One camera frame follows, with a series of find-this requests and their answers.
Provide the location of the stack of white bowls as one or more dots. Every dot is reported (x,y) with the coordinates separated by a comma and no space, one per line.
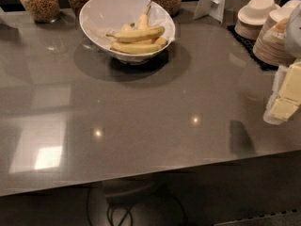
(252,17)

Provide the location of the yellow banana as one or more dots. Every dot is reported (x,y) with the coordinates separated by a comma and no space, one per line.
(143,20)
(135,49)
(138,34)

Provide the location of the white tilted bowl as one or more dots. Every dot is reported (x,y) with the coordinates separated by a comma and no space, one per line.
(97,17)

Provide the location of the small banana at back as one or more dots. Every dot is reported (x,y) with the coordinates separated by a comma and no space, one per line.
(128,27)

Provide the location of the white folded card stand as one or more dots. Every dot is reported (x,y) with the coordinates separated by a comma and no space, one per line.
(212,8)

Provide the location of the banana behind middle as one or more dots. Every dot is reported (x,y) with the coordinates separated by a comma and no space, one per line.
(160,41)

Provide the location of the black rubber mat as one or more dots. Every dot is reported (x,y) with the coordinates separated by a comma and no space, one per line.
(248,45)

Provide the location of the left glass cereal jar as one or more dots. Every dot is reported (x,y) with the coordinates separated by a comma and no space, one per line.
(42,11)

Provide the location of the upright yellow banana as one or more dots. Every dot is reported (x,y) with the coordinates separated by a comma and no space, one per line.
(143,20)

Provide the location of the leaning stack paper plates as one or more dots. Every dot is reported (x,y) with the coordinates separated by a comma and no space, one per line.
(269,46)

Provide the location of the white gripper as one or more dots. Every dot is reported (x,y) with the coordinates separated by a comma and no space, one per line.
(294,32)

